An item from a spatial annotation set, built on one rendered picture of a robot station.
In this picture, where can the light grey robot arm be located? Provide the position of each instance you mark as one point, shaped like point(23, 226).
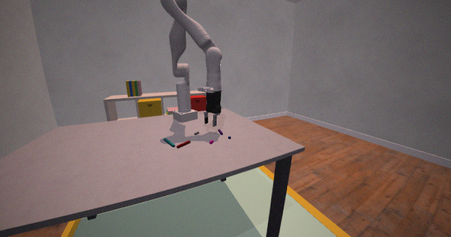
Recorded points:
point(177, 39)

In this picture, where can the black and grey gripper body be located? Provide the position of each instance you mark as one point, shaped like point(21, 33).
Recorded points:
point(213, 96)

